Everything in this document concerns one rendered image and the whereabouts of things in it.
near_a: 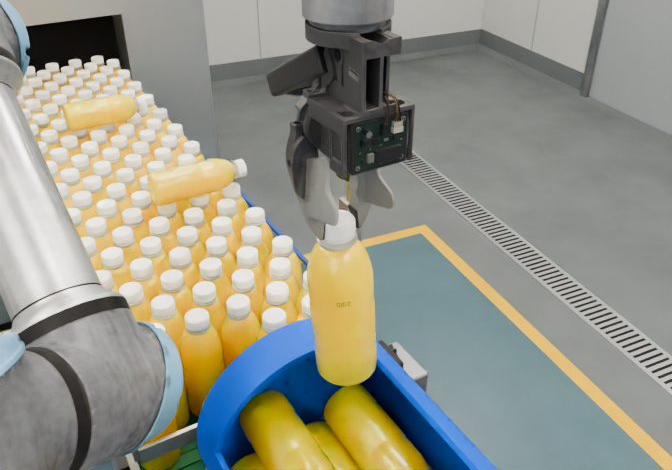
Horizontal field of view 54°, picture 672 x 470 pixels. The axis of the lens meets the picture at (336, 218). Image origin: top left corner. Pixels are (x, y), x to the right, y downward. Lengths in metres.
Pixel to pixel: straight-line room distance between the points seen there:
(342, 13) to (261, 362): 0.46
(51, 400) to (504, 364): 2.23
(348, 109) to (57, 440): 0.34
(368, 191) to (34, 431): 0.35
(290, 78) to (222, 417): 0.42
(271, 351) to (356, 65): 0.42
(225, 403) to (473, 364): 1.87
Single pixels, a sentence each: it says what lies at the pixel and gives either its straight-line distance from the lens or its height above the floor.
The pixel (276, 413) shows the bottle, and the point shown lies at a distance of 0.87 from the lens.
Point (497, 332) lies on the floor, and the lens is 2.79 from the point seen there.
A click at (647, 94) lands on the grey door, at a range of 4.91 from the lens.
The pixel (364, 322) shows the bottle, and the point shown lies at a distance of 0.70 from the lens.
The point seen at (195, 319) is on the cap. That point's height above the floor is 1.10.
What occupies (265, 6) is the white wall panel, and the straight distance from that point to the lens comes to 5.30.
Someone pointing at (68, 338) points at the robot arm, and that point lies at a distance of 0.62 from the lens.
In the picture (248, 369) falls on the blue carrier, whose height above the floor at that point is 1.21.
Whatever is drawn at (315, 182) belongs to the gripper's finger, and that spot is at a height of 1.50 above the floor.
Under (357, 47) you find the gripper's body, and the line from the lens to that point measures 0.52.
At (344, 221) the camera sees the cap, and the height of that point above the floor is 1.45.
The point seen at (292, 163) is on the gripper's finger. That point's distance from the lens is 0.59.
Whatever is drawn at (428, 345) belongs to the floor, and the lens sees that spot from 2.68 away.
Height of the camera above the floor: 1.79
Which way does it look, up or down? 31 degrees down
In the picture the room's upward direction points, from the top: straight up
